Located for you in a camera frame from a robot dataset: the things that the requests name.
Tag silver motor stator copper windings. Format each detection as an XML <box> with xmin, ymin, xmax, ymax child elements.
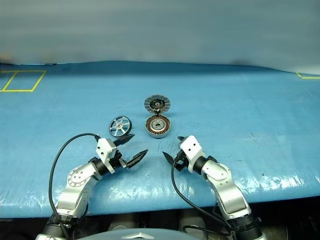
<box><xmin>144</xmin><ymin>114</ymin><xmax>172</xmax><ymax>138</ymax></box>

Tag dark round cylinder under table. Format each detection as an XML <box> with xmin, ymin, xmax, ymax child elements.
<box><xmin>107</xmin><ymin>214</ymin><xmax>138</xmax><ymax>232</ymax></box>
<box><xmin>178</xmin><ymin>212</ymin><xmax>209</xmax><ymax>232</ymax></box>

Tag grey robot torso with emblem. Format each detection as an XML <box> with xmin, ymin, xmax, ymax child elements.
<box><xmin>93</xmin><ymin>227</ymin><xmax>176</xmax><ymax>240</ymax></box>

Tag blue plastic table cover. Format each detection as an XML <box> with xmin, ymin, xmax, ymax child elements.
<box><xmin>0</xmin><ymin>60</ymin><xmax>320</xmax><ymax>220</ymax></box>

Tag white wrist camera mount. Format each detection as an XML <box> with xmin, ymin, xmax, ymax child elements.
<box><xmin>96</xmin><ymin>137</ymin><xmax>119</xmax><ymax>175</ymax></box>
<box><xmin>179</xmin><ymin>135</ymin><xmax>209</xmax><ymax>174</ymax></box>

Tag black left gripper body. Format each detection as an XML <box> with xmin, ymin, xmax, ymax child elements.
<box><xmin>109</xmin><ymin>147</ymin><xmax>130</xmax><ymax>173</ymax></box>

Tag black motor rotor bell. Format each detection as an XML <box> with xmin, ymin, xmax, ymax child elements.
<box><xmin>143</xmin><ymin>94</ymin><xmax>172</xmax><ymax>116</ymax></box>

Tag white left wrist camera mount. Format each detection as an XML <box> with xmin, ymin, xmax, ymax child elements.
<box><xmin>96</xmin><ymin>137</ymin><xmax>119</xmax><ymax>175</ymax></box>

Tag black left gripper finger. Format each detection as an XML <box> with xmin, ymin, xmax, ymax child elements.
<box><xmin>113</xmin><ymin>134</ymin><xmax>136</xmax><ymax>147</ymax></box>
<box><xmin>126</xmin><ymin>149</ymin><xmax>149</xmax><ymax>169</ymax></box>

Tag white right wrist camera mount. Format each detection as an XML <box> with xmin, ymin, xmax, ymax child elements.
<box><xmin>179</xmin><ymin>135</ymin><xmax>209</xmax><ymax>174</ymax></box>

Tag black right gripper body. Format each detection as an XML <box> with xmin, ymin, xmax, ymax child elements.
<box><xmin>172</xmin><ymin>149</ymin><xmax>189</xmax><ymax>173</ymax></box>

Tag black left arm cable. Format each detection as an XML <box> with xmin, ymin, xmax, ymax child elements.
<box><xmin>48</xmin><ymin>133</ymin><xmax>101</xmax><ymax>240</ymax></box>

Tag black rimmed spoked motor rotor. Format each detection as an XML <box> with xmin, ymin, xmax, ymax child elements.
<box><xmin>108</xmin><ymin>116</ymin><xmax>134</xmax><ymax>138</ymax></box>

